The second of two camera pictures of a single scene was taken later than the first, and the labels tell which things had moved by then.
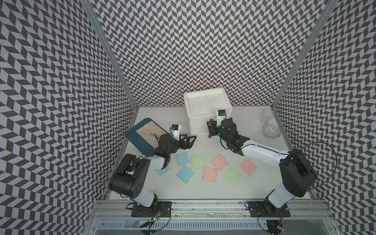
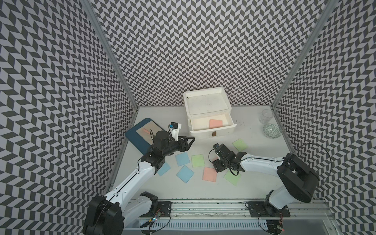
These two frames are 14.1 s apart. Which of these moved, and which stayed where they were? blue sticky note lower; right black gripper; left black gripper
Moved: right black gripper
Stayed: left black gripper; blue sticky note lower
